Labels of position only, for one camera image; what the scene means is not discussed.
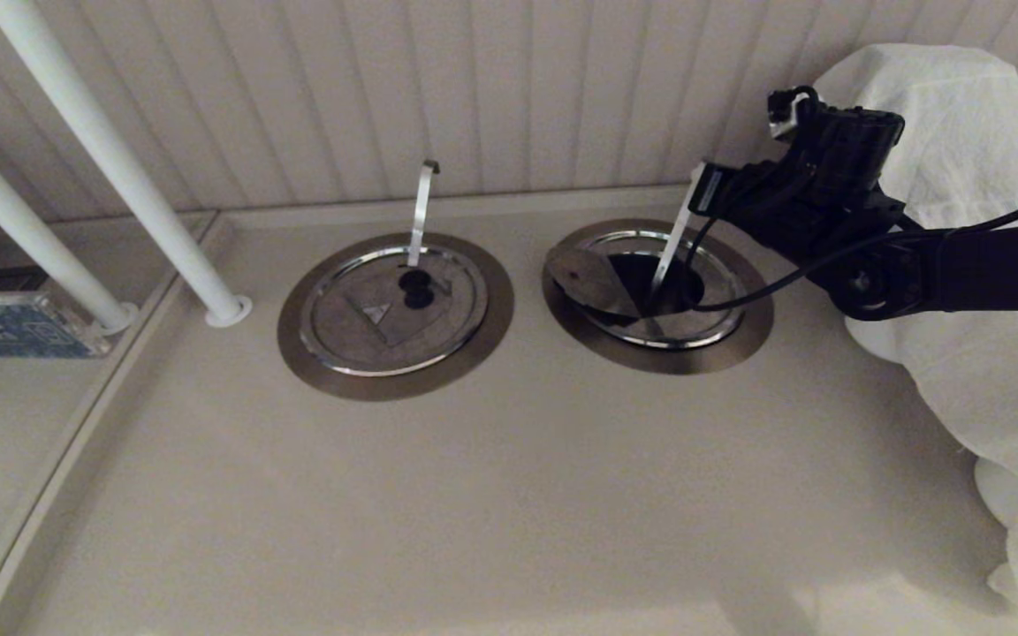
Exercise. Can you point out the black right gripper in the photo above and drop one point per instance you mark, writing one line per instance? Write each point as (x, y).
(809, 212)

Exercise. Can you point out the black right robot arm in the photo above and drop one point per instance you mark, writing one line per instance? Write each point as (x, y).
(986, 265)

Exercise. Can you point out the white cloth cover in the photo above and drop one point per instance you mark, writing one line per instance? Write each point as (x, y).
(986, 115)

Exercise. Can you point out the white support pole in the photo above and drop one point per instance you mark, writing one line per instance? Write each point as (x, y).
(120, 159)
(14, 221)

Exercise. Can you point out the blue patterned box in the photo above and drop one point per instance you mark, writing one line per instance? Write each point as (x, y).
(14, 325)

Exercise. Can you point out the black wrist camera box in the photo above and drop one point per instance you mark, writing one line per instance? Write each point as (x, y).
(849, 137)

